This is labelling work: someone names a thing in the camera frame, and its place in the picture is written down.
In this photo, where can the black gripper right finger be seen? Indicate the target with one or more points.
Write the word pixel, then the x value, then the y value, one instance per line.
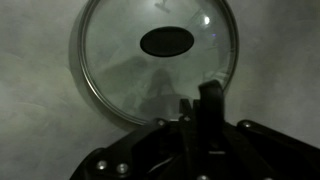
pixel 266 153

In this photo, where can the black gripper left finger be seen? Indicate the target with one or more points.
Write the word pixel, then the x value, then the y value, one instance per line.
pixel 143 150

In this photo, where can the round glass pot lid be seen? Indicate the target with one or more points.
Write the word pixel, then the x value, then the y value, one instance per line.
pixel 113 60

